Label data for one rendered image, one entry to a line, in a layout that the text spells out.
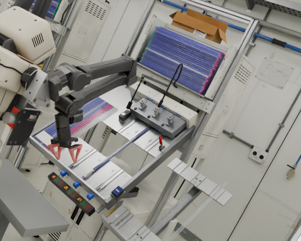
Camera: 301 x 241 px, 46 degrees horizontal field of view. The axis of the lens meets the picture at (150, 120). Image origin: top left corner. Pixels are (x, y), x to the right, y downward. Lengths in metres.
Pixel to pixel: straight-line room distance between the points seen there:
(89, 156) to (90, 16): 1.51
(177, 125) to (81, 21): 1.46
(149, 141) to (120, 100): 0.42
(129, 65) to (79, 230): 1.16
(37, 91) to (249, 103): 2.57
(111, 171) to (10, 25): 0.91
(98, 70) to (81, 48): 1.74
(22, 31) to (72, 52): 1.81
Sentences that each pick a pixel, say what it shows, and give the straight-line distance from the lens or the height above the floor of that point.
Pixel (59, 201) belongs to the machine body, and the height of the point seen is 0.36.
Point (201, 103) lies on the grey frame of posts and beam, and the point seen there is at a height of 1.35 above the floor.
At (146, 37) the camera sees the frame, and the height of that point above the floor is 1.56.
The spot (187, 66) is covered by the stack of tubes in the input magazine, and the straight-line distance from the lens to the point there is 2.13.
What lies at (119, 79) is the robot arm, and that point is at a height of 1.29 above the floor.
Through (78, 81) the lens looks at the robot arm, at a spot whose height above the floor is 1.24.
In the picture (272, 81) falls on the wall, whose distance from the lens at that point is 3.52.
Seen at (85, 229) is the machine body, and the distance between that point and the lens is 2.30.
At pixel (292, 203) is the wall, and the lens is 3.42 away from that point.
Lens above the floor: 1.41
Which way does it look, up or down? 8 degrees down
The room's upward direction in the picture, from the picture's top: 26 degrees clockwise
